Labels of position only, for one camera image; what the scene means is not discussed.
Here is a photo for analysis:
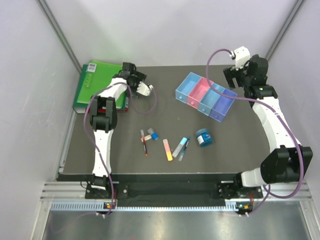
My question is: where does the blue pen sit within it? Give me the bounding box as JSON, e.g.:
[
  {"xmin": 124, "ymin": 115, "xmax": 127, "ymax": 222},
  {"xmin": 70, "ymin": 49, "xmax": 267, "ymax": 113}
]
[{"xmin": 178, "ymin": 136, "xmax": 191, "ymax": 162}]

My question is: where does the orange highlighter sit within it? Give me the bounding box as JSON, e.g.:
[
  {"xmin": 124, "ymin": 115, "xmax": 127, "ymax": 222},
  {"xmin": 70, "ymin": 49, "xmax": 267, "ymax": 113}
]
[{"xmin": 163, "ymin": 139, "xmax": 173, "ymax": 162}]

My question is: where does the dark green binder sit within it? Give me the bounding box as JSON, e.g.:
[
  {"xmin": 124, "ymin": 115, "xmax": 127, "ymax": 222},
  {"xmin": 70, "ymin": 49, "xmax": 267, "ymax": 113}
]
[{"xmin": 72, "ymin": 63, "xmax": 130, "ymax": 114}]

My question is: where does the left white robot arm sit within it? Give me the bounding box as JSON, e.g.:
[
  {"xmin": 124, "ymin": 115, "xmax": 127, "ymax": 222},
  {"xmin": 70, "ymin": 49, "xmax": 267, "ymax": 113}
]
[{"xmin": 83, "ymin": 62, "xmax": 151, "ymax": 199}]

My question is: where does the pink bin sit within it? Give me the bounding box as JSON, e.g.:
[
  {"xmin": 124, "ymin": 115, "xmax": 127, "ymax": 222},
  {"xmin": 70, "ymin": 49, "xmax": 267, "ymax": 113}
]
[{"xmin": 187, "ymin": 77, "xmax": 211, "ymax": 109}]

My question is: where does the light blue highlighter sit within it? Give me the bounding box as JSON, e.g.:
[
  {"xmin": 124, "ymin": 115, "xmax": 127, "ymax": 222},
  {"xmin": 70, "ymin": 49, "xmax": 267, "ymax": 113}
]
[{"xmin": 172, "ymin": 137, "xmax": 188, "ymax": 158}]

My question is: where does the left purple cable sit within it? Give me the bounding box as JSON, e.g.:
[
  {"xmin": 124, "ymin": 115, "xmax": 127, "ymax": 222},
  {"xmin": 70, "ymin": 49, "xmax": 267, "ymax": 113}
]
[{"xmin": 83, "ymin": 82, "xmax": 158, "ymax": 218}]

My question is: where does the white eraser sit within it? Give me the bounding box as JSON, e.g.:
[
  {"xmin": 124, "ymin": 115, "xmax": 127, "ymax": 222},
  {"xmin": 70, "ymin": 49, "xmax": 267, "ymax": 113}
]
[{"xmin": 140, "ymin": 134, "xmax": 152, "ymax": 141}]

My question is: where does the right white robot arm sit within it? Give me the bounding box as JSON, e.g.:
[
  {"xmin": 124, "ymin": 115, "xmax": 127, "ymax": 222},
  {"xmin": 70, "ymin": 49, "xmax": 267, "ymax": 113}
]
[{"xmin": 223, "ymin": 51, "xmax": 313, "ymax": 198}]

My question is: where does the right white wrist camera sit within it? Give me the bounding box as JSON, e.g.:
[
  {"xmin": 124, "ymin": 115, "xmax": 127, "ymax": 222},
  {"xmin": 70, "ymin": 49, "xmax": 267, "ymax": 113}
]
[{"xmin": 230, "ymin": 46, "xmax": 251, "ymax": 71}]

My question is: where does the small blue capped bottle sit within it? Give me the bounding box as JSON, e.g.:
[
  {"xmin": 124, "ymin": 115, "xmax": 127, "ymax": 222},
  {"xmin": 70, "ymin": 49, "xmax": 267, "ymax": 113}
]
[{"xmin": 147, "ymin": 128, "xmax": 159, "ymax": 141}]

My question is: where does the grey slotted cable duct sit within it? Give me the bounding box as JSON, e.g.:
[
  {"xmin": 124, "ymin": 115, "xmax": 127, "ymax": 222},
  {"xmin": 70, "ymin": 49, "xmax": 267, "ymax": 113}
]
[{"xmin": 50, "ymin": 201, "xmax": 249, "ymax": 212}]

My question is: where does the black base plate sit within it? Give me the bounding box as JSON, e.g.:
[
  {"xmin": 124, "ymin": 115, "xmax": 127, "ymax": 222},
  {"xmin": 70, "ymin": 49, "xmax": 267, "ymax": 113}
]
[{"xmin": 84, "ymin": 181, "xmax": 264, "ymax": 201}]

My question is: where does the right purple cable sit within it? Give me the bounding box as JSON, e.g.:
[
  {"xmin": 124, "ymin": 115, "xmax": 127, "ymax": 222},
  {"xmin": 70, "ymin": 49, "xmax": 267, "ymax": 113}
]
[{"xmin": 206, "ymin": 48, "xmax": 306, "ymax": 218}]

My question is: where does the teal blue bin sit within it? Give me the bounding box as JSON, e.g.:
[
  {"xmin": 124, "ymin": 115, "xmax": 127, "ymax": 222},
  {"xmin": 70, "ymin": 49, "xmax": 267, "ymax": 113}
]
[{"xmin": 197, "ymin": 88, "xmax": 221, "ymax": 116}]

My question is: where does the red pen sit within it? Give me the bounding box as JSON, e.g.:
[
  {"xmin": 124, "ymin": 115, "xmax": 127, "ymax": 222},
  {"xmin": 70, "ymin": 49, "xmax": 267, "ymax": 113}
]
[{"xmin": 140, "ymin": 129, "xmax": 148, "ymax": 157}]

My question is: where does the blue round tape dispenser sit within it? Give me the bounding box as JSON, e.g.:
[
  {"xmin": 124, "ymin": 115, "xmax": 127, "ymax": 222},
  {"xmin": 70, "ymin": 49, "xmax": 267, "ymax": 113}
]
[{"xmin": 195, "ymin": 128, "xmax": 213, "ymax": 147}]

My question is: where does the purple cable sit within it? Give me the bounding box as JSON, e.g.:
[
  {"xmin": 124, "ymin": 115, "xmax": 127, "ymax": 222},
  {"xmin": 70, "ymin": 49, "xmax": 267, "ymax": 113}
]
[
  {"xmin": 206, "ymin": 48, "xmax": 306, "ymax": 218},
  {"xmin": 83, "ymin": 82, "xmax": 158, "ymax": 218}
]

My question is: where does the light blue bin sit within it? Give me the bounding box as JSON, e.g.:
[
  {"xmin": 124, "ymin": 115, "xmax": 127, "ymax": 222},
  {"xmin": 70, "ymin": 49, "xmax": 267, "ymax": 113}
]
[{"xmin": 175, "ymin": 72, "xmax": 202, "ymax": 104}]

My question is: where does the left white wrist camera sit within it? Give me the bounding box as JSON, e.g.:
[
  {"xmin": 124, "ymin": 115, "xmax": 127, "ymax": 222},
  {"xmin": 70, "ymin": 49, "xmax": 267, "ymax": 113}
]
[{"xmin": 136, "ymin": 81, "xmax": 154, "ymax": 97}]

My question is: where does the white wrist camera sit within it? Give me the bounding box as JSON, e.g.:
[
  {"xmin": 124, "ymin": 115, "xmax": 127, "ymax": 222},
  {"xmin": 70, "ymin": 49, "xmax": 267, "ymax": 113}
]
[
  {"xmin": 230, "ymin": 46, "xmax": 251, "ymax": 71},
  {"xmin": 136, "ymin": 81, "xmax": 154, "ymax": 97}
]

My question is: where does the red folder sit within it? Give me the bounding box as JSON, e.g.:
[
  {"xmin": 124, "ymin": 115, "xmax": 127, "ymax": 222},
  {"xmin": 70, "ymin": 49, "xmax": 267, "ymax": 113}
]
[{"xmin": 98, "ymin": 106, "xmax": 129, "ymax": 113}]

